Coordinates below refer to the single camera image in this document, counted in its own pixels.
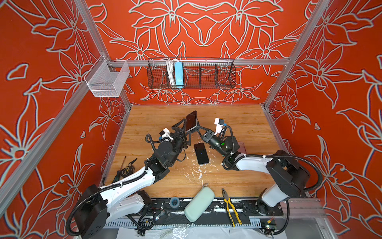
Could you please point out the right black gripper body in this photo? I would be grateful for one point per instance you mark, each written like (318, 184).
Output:
(213, 141)

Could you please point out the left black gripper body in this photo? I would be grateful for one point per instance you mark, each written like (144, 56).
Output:
(178, 142)

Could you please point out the pink phone case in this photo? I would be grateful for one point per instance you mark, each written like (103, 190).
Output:
(242, 148)

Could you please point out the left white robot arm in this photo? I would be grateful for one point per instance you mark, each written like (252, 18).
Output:
(125, 197)

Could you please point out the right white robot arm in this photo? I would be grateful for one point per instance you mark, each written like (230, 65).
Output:
(292, 175)

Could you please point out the mint green glasses case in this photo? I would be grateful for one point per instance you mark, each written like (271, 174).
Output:
(199, 204)

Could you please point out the light blue box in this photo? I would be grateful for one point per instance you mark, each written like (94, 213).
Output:
(179, 76)

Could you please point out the blue tape roll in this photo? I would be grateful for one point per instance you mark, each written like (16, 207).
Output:
(174, 202)

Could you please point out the yellow black tape measure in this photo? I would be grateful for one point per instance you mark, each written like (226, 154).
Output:
(128, 170)

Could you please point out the green circuit board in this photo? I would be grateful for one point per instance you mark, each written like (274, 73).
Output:
(269, 225)

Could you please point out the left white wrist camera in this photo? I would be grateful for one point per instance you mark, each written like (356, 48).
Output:
(165, 135)

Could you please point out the black wire wall basket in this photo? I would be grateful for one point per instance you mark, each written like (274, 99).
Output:
(199, 73)

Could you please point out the yellow handled pliers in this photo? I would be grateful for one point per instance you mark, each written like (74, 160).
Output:
(230, 208)

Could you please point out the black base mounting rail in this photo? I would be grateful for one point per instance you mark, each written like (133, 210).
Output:
(176, 212)

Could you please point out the clear plastic wall bin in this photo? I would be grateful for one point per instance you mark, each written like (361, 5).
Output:
(107, 81)

